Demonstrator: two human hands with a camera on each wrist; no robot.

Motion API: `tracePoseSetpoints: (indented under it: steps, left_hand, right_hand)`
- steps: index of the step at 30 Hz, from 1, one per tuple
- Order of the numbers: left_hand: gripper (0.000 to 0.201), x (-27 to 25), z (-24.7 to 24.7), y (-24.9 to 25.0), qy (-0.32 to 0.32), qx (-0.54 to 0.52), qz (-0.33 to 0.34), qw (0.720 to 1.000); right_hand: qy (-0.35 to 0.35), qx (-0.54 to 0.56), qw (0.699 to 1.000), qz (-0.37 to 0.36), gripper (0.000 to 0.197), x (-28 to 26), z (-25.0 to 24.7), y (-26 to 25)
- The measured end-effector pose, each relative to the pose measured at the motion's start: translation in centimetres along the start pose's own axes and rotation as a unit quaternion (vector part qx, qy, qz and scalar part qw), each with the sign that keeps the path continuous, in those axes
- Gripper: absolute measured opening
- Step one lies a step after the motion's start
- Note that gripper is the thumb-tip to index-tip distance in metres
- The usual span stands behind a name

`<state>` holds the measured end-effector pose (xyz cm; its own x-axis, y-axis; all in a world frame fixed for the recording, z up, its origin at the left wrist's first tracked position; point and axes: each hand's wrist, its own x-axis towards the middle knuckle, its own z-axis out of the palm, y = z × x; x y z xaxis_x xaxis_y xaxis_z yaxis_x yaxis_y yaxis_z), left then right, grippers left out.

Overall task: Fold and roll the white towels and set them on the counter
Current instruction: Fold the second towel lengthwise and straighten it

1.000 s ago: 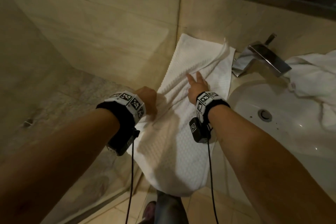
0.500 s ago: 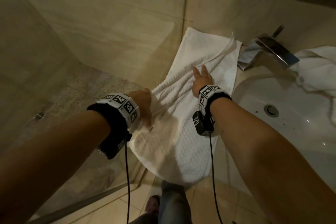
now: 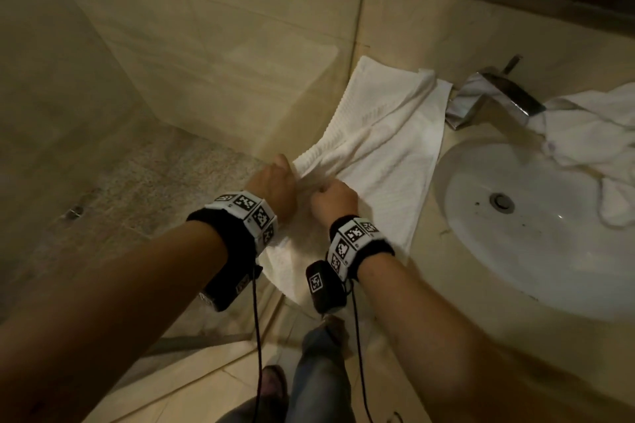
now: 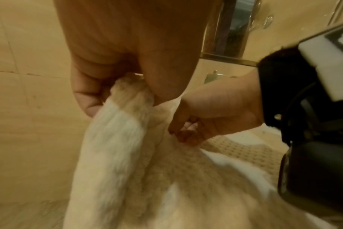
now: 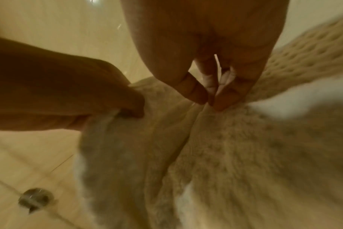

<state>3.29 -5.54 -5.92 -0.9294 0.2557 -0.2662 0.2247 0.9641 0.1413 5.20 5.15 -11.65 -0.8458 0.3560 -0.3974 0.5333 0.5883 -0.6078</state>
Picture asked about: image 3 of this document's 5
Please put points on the chrome sink drain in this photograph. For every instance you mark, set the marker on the chrome sink drain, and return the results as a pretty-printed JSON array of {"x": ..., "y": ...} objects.
[{"x": 502, "y": 202}]

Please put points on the person's grey trousers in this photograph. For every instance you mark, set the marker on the person's grey trousers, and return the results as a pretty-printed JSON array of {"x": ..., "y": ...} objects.
[{"x": 317, "y": 378}]

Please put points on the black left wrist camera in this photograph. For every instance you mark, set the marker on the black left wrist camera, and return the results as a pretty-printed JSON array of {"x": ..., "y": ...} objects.
[{"x": 228, "y": 284}]

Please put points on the right marker wrist band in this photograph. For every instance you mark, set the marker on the right marker wrist band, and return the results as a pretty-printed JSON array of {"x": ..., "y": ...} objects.
[{"x": 357, "y": 244}]

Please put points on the small white towel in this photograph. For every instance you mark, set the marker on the small white towel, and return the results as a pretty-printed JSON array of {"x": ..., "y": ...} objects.
[{"x": 397, "y": 155}]

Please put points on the beige marble countertop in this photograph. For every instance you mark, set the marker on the beige marble countertop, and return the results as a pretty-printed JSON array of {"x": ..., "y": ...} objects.
[{"x": 471, "y": 303}]

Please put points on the large white towel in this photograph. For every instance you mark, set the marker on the large white towel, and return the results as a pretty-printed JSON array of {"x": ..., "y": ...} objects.
[{"x": 585, "y": 130}]

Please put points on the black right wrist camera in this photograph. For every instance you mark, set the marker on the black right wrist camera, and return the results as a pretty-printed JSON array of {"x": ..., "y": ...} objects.
[{"x": 325, "y": 289}]

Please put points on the person's left hand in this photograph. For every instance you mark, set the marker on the person's left hand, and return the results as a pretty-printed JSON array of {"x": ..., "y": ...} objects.
[{"x": 278, "y": 184}]

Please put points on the person's left forearm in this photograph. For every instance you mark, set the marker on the person's left forearm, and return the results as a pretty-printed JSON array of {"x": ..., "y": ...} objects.
[{"x": 109, "y": 318}]

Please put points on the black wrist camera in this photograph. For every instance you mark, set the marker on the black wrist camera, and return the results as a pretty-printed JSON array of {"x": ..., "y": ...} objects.
[
  {"x": 325, "y": 289},
  {"x": 228, "y": 284}
]

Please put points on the marker wrist band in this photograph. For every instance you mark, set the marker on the marker wrist band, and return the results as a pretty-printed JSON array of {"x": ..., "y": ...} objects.
[
  {"x": 238, "y": 224},
  {"x": 357, "y": 244}
]

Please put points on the person's right forearm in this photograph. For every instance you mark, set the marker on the person's right forearm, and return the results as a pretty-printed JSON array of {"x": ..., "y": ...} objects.
[{"x": 446, "y": 348}]

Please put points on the white sink basin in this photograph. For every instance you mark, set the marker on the white sink basin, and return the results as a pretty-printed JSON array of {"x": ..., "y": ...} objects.
[{"x": 545, "y": 249}]

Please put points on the chrome faucet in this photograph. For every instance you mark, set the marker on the chrome faucet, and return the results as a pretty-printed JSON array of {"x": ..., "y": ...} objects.
[{"x": 496, "y": 90}]

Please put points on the metal floor drain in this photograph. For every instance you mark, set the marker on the metal floor drain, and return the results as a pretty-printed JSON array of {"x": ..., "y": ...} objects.
[{"x": 74, "y": 212}]

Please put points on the left marker wrist band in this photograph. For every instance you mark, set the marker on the left marker wrist band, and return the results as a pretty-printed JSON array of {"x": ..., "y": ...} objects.
[{"x": 238, "y": 224}]

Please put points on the person's brown shoe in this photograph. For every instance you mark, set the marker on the person's brown shoe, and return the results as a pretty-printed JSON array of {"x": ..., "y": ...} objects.
[
  {"x": 337, "y": 328},
  {"x": 275, "y": 385}
]

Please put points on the person's right hand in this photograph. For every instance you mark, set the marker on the person's right hand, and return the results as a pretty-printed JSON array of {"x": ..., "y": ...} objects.
[{"x": 337, "y": 202}]

